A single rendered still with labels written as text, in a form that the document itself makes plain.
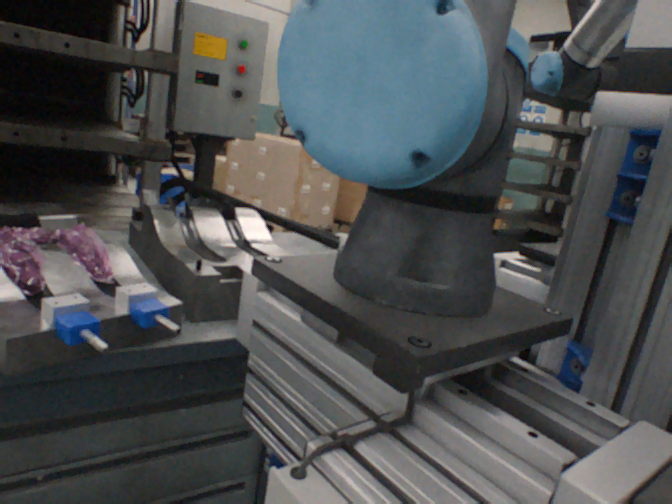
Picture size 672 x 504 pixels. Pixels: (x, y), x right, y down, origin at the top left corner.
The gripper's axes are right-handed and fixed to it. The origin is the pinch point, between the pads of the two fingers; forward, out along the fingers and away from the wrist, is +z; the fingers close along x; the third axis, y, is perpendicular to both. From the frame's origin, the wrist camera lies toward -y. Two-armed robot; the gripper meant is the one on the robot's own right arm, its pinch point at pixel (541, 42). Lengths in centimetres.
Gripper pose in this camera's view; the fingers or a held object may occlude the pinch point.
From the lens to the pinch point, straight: 145.8
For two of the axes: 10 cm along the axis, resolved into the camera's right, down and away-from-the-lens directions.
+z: -2.2, -2.7, 9.4
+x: 9.7, -0.4, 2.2
